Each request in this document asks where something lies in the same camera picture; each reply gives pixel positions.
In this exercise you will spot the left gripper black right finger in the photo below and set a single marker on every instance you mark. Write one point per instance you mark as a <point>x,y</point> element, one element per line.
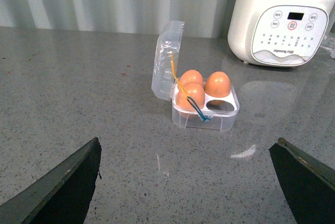
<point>307,183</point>

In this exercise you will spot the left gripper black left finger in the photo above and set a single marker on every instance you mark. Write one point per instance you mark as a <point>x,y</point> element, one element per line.
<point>63,195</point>

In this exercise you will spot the blue rubber band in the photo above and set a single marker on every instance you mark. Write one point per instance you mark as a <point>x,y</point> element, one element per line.
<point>193,103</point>

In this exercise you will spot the clear plastic egg box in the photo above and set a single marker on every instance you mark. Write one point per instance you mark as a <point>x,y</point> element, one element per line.
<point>222,111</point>

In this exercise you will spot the yellow rubber band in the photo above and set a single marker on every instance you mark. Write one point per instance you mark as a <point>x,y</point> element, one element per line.
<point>180,86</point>

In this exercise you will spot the brown egg back right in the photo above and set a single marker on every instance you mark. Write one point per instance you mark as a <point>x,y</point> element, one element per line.
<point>218,85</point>

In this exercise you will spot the brown egg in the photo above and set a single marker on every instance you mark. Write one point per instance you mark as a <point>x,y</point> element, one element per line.
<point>196,93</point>
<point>218,85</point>
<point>191,79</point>

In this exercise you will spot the brown egg front left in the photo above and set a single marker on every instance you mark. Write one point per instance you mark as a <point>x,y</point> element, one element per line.
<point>196,93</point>

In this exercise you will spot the brown egg back left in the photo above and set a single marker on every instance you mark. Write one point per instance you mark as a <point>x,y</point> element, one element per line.
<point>191,79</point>

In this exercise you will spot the clear plastic bag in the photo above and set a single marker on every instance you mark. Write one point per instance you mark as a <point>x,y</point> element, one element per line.
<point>327,44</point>

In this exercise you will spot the white soy milk maker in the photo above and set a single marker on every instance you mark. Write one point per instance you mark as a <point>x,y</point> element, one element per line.
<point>279,33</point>

